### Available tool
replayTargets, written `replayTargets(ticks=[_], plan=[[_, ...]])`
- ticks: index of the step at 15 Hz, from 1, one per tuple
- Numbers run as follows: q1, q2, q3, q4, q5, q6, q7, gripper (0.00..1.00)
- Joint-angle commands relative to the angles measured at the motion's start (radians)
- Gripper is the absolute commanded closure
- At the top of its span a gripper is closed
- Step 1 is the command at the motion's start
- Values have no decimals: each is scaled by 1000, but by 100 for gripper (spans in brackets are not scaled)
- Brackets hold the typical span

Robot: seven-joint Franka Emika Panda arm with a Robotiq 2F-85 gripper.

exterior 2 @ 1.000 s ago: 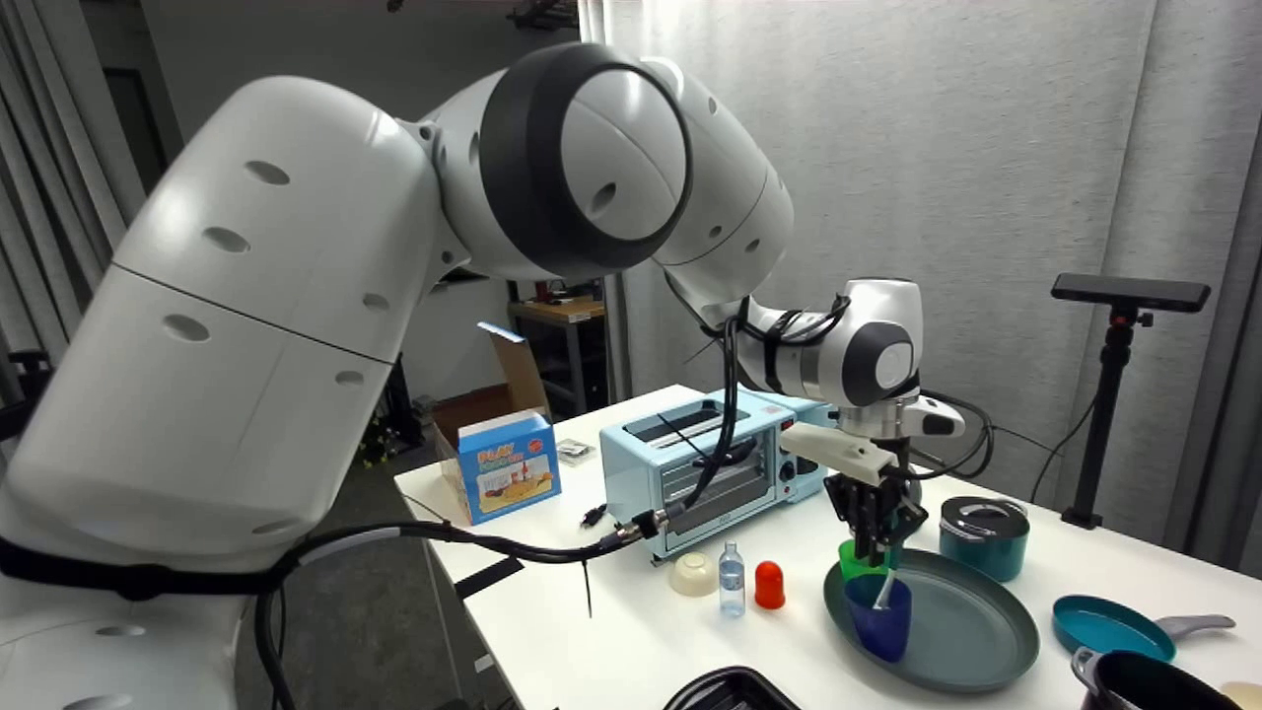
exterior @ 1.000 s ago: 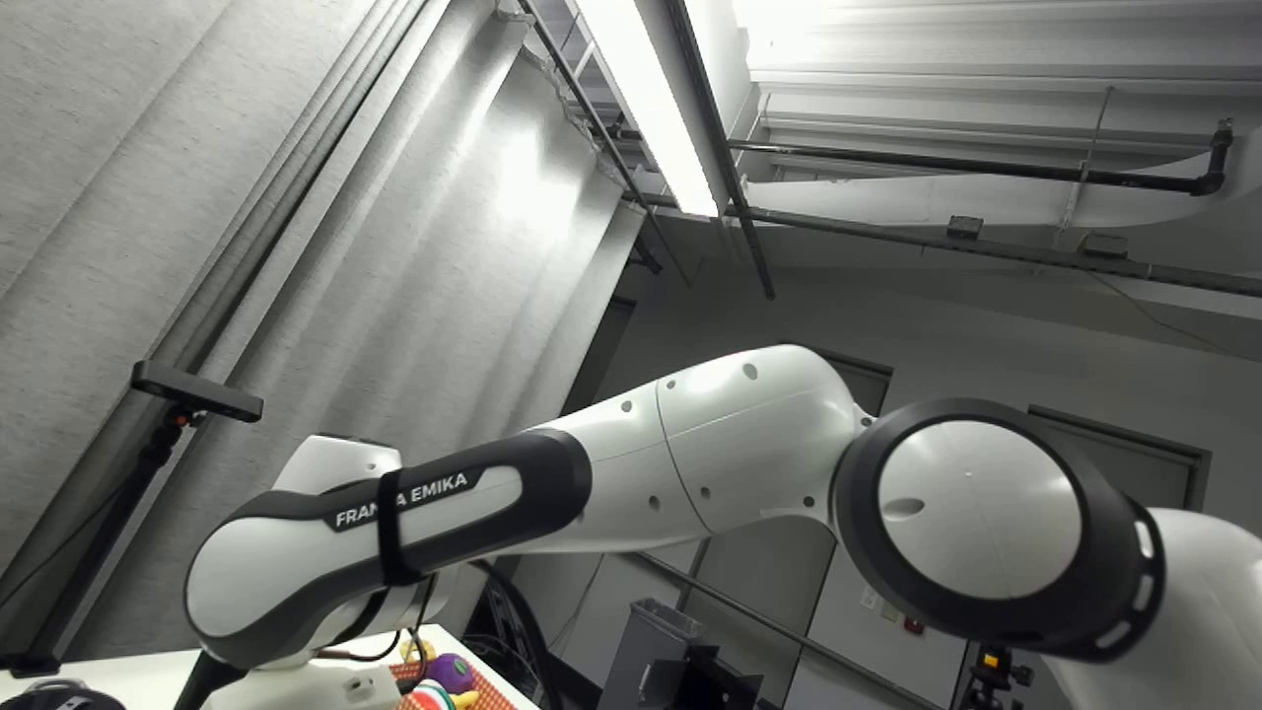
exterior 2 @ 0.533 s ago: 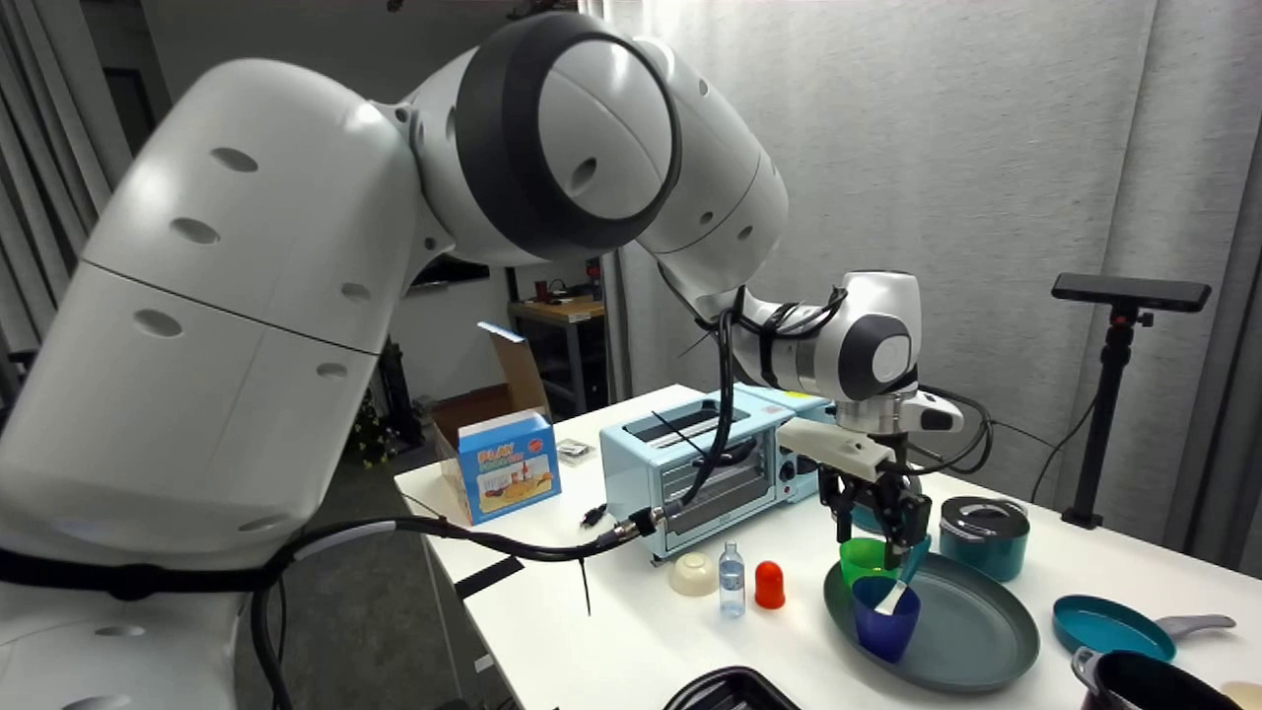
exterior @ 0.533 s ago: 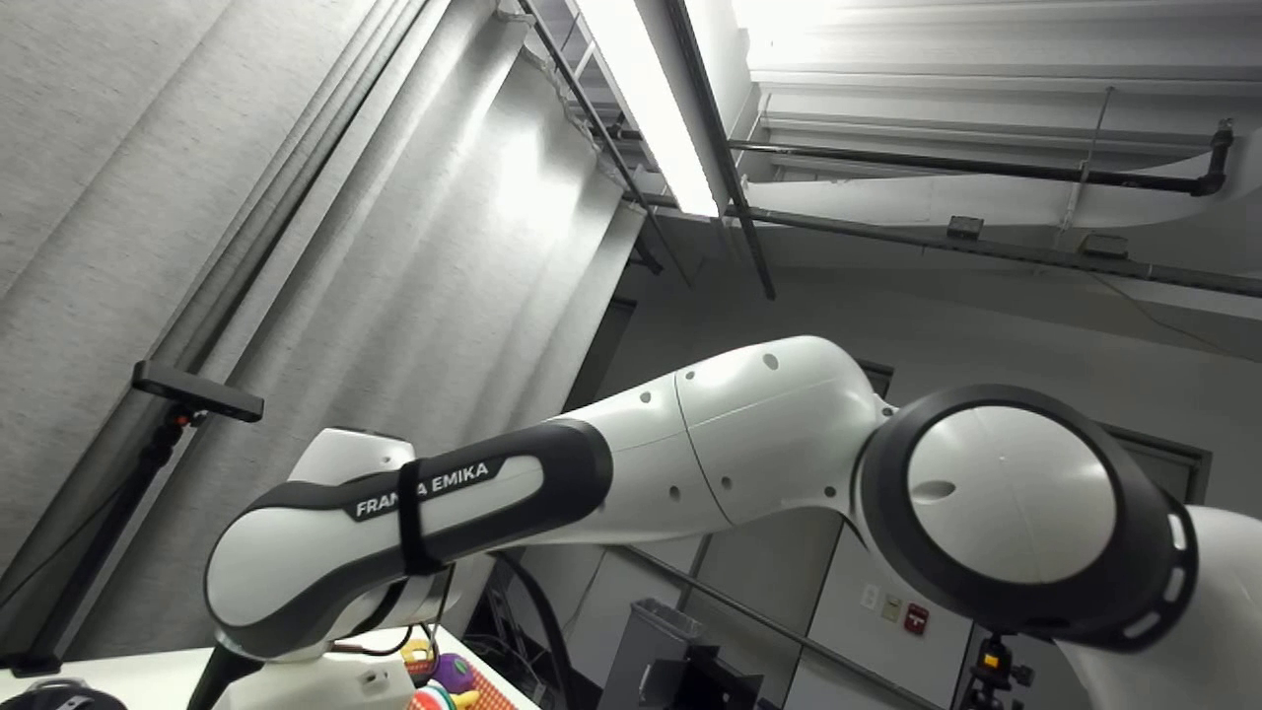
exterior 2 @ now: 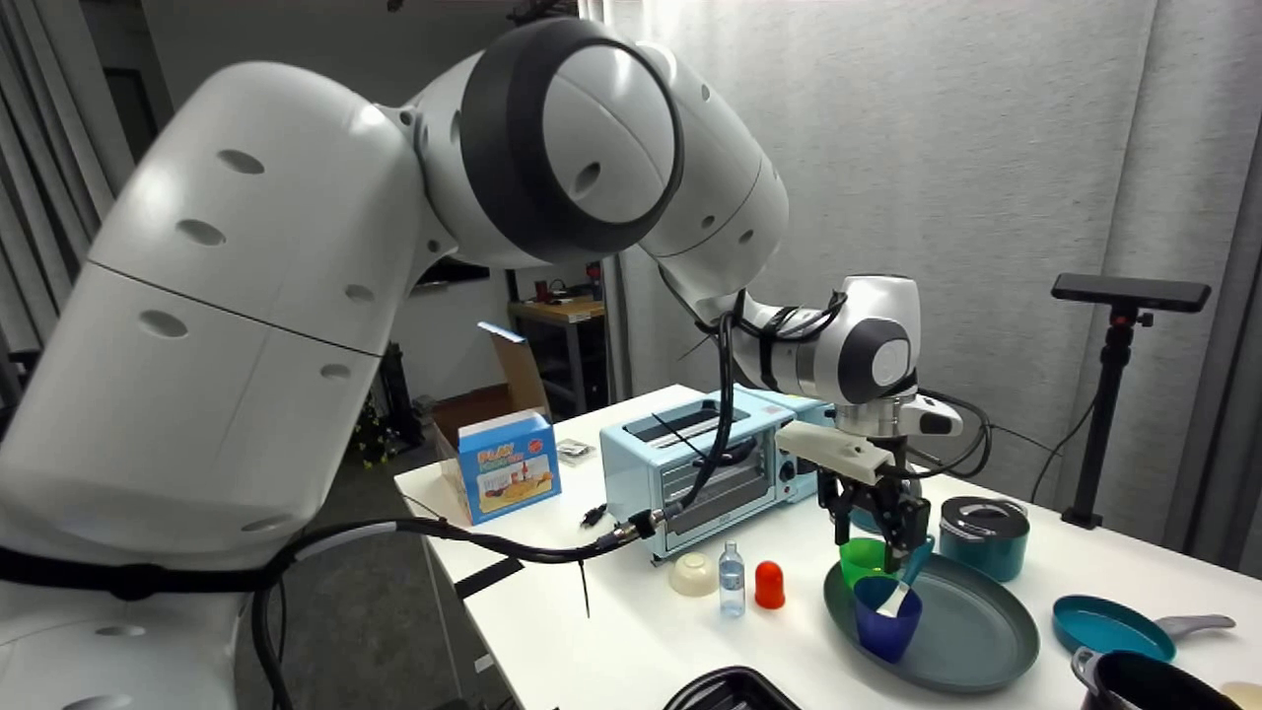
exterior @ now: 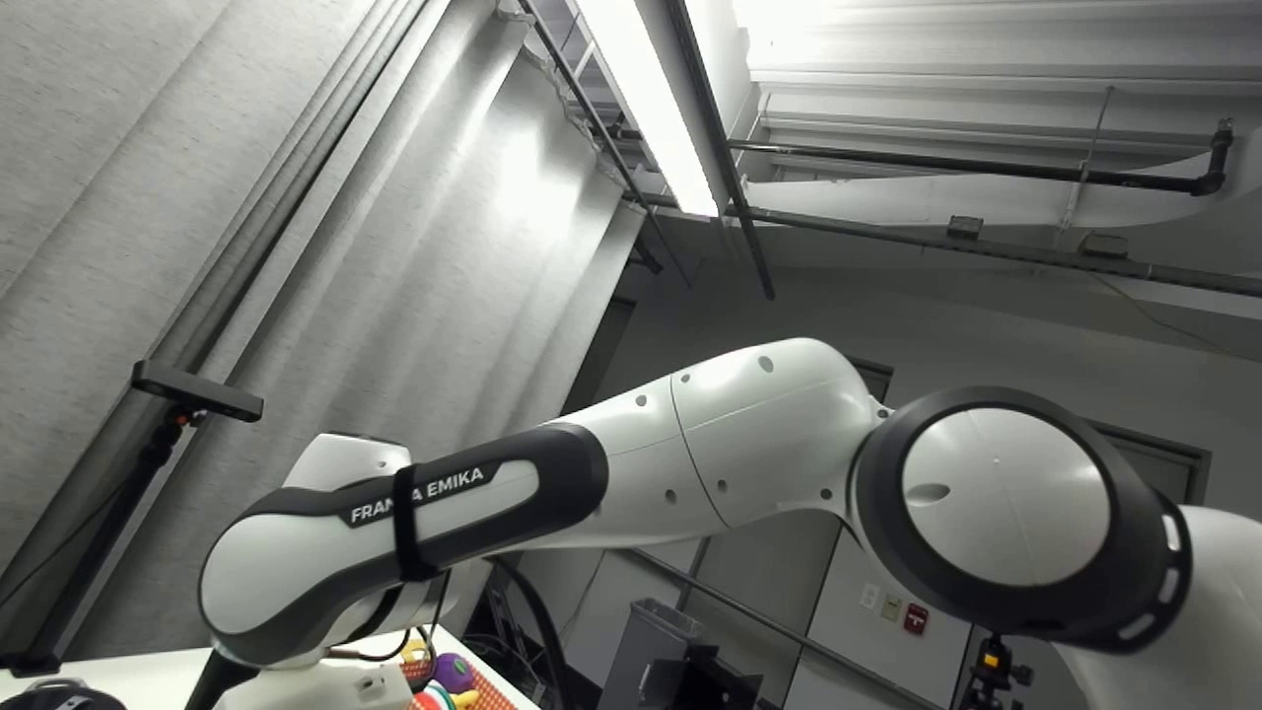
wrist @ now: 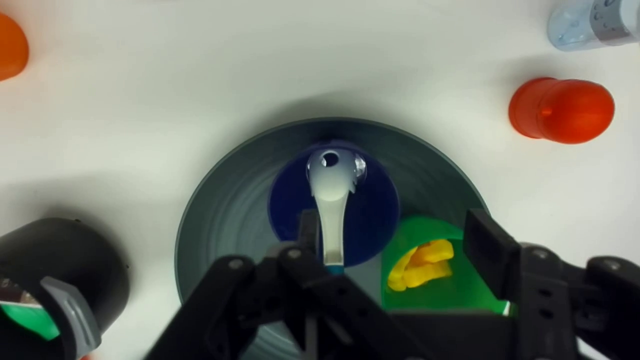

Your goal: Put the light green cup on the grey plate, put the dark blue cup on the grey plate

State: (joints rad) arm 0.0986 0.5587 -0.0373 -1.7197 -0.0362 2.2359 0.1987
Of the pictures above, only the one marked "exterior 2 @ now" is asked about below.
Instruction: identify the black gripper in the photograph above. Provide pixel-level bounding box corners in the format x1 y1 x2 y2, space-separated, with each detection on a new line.
817 466 936 558

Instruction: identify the pale blue plastic spork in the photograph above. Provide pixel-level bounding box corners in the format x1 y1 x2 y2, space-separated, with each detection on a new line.
875 542 939 622

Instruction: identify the dark blue cup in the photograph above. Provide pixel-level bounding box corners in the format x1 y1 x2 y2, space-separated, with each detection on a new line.
850 571 926 668

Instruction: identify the grey plate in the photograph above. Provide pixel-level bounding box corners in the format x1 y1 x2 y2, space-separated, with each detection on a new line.
822 547 1042 700

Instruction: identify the dark teal bowl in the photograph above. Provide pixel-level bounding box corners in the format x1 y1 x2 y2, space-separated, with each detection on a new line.
936 495 1035 588

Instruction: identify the small red shaker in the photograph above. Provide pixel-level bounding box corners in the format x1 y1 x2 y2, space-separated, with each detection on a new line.
755 558 788 612

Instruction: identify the small clear water bottle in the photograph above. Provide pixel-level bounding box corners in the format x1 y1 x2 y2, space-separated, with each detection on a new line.
713 542 751 622

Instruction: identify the small white round object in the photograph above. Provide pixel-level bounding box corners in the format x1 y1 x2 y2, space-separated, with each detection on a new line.
668 547 723 601

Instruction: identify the light blue toaster oven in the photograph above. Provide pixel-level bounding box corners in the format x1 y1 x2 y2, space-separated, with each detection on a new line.
597 381 838 568

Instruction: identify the teal frying pan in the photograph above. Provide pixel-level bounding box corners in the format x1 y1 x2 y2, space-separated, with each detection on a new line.
1051 593 1237 668

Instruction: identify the black tripod stand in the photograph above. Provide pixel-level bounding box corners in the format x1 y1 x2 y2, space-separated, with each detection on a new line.
1057 299 1161 534

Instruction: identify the black pot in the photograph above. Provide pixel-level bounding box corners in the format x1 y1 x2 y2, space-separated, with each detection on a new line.
1069 648 1248 710

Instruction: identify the blue cardboard box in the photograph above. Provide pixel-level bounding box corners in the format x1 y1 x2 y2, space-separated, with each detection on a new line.
455 406 570 530

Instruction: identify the wooden side table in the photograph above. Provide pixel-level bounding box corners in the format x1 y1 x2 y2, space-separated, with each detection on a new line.
509 289 612 425

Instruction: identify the brown cardboard box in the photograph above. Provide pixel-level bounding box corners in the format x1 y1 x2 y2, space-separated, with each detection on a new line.
432 330 555 446

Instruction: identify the black tape strip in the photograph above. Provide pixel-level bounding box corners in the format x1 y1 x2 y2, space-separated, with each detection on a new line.
455 554 530 604

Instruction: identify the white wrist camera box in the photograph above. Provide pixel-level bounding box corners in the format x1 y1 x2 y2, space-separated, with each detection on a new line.
779 418 898 487

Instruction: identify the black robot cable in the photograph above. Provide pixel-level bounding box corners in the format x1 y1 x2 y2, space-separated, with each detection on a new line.
0 289 851 622

